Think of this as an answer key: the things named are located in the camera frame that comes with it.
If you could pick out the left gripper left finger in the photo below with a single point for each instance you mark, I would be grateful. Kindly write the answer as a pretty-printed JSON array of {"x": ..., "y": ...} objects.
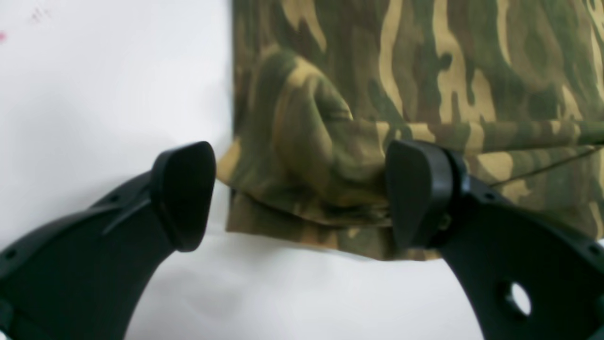
[{"x": 80, "y": 277}]

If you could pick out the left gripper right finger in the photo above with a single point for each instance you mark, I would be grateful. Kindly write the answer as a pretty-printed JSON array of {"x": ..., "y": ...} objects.
[{"x": 526, "y": 276}]

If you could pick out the camouflage T-shirt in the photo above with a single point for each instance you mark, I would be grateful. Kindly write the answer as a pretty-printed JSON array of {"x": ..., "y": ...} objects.
[{"x": 323, "y": 86}]

